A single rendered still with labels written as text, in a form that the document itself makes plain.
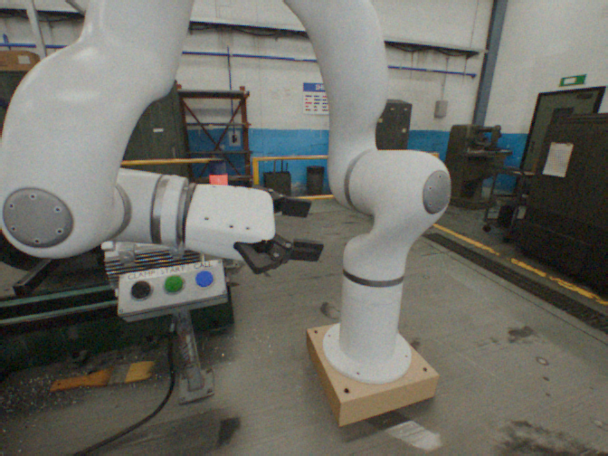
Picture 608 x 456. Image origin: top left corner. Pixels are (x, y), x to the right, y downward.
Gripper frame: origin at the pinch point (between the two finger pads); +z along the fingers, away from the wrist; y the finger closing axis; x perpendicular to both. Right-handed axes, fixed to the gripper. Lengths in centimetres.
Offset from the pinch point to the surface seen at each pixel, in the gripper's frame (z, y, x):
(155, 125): -110, -319, -121
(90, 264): -61, -52, -72
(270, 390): 1.8, 6.8, -39.1
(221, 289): -10.4, -2.6, -18.2
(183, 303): -16.3, -0.5, -19.7
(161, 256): -24.3, -18.3, -27.8
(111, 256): -34.6, -18.2, -29.1
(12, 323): -53, -10, -44
